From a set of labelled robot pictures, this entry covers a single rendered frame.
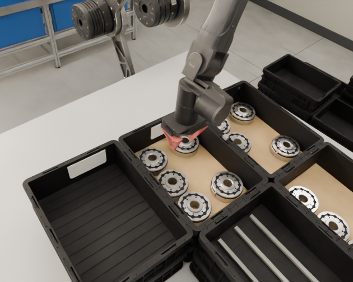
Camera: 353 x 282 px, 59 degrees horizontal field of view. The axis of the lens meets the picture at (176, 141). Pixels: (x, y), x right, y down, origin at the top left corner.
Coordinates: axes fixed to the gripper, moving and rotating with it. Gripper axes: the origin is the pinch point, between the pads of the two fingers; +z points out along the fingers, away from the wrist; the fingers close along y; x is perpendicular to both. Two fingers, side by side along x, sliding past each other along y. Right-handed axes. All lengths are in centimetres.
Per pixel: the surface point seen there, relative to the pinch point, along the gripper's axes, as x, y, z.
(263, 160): -8.9, 34.4, 23.0
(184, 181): -0.7, 3.4, 20.0
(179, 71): 63, 55, 36
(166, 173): 5.0, 0.6, 20.1
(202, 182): -3.3, 9.5, 23.0
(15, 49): 191, 6, 77
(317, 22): 114, 308, 94
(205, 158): 3.8, 17.2, 23.0
